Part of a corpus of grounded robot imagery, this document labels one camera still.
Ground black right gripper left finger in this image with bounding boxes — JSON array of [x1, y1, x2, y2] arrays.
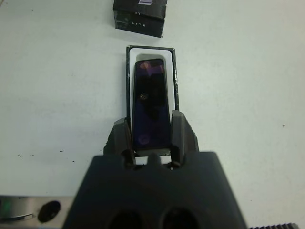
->
[[103, 117, 135, 166]]

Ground black smartphone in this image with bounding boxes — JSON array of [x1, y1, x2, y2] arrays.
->
[[132, 58, 173, 156]]

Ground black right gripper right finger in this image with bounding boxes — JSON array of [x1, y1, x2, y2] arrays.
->
[[170, 110, 199, 166]]

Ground black box lid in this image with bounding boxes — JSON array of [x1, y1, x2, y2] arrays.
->
[[112, 0, 169, 39]]

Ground black box base white insert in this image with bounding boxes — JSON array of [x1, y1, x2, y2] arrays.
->
[[125, 44, 180, 166]]

